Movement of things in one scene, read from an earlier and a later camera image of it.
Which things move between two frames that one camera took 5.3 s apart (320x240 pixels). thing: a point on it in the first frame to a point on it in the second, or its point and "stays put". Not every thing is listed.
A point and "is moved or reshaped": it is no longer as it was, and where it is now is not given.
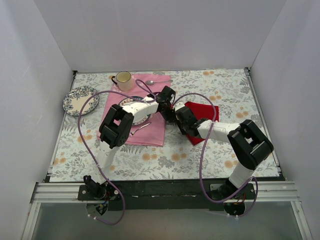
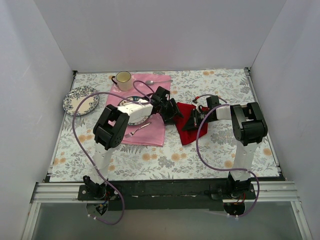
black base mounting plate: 170,195 stays put
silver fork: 131,134 stays put
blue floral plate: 75,99 stays put
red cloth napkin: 202,111 is moved or reshaped
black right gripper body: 180,115 to 194,120
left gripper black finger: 169,114 stays put
